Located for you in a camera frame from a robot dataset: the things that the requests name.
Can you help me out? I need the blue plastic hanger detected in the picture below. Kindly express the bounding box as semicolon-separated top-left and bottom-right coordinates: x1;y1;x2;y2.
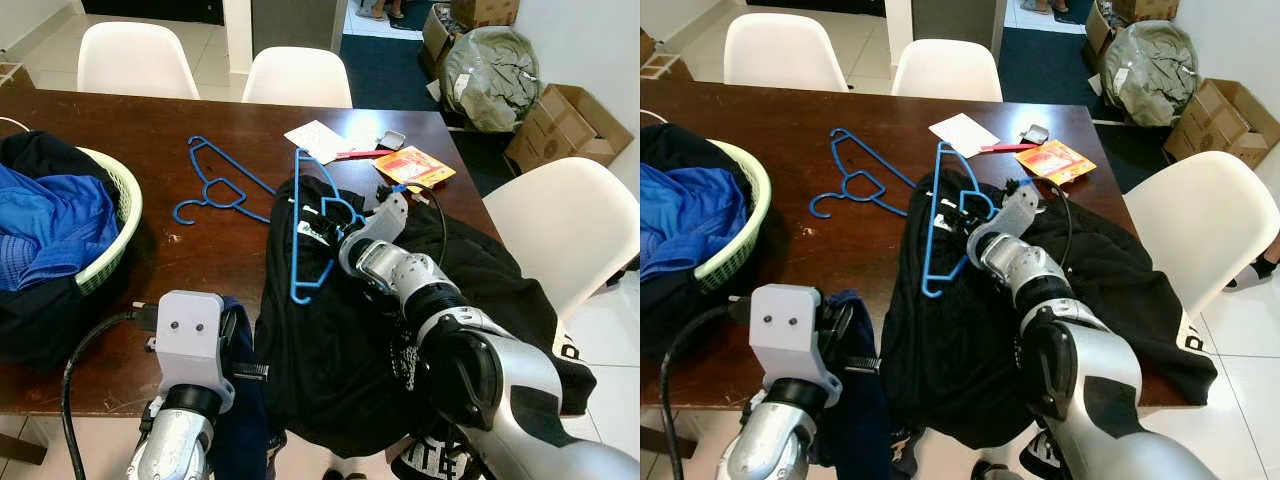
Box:
290;148;368;304
173;136;279;225
810;128;916;219
922;142;1001;299

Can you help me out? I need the navy blue sweatshirt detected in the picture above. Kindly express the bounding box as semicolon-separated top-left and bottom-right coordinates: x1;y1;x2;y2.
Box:
810;290;896;480
205;295;276;480

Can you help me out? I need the black printed t-shirt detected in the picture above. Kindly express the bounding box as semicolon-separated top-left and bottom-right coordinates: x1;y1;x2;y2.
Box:
880;170;1219;480
253;175;599;480

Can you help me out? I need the white paper sheet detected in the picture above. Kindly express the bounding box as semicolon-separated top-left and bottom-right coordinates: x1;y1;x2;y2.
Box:
928;113;1001;159
283;120;346;164

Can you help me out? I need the white plastic chair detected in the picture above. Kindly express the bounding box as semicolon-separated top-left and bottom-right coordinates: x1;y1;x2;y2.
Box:
723;13;851;93
1123;150;1280;311
77;22;201;101
892;38;1004;103
243;47;354;109
483;157;641;323

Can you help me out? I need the dark navy garment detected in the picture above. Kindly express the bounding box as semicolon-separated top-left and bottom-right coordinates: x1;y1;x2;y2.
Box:
640;122;761;361
0;130;146;373

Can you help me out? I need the dark blue rug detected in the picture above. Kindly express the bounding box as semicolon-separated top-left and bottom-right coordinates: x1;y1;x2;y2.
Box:
1000;28;1106;101
340;35;451;111

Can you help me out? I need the light green laundry basket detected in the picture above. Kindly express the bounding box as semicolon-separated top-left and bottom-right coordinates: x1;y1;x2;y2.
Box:
75;147;144;298
695;140;773;296

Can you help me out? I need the bright blue garment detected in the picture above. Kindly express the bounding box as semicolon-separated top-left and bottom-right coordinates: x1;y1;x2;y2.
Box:
0;163;121;293
640;163;739;281

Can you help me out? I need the stuffed grey plastic bag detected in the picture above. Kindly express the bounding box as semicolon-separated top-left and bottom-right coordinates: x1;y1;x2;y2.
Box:
1103;20;1199;128
440;27;542;134

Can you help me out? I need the open brown cardboard box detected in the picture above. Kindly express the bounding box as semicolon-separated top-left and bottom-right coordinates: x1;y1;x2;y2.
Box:
505;85;634;176
1165;78;1280;169

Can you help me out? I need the small cardboard box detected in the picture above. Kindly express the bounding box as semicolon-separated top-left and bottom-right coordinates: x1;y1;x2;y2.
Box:
450;0;521;29
1110;0;1181;23

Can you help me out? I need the black door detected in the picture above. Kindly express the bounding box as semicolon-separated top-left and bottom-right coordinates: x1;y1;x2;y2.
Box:
80;0;226;23
745;0;886;16

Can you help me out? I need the person in black shorts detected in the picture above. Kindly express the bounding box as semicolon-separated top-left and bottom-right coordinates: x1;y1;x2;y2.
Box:
1228;235;1280;291

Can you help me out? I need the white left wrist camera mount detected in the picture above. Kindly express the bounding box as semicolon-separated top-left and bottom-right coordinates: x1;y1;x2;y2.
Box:
750;284;843;406
153;290;238;411

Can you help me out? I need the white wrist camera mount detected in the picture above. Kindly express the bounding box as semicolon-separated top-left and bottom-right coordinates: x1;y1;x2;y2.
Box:
153;290;238;411
985;185;1041;241
750;284;843;406
355;188;411;246

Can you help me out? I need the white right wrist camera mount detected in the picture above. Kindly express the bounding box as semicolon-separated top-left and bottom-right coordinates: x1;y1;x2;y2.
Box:
355;188;411;246
985;185;1041;241

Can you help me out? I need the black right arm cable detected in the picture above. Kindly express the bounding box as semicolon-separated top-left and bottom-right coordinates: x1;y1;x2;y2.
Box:
1015;178;1073;266
393;182;448;266

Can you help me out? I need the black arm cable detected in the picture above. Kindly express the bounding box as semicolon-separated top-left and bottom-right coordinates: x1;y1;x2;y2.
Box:
62;308;161;480
393;182;448;266
1015;178;1073;266
660;300;756;480

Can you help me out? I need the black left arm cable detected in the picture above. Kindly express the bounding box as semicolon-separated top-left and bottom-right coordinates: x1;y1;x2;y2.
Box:
62;308;161;480
660;300;756;480

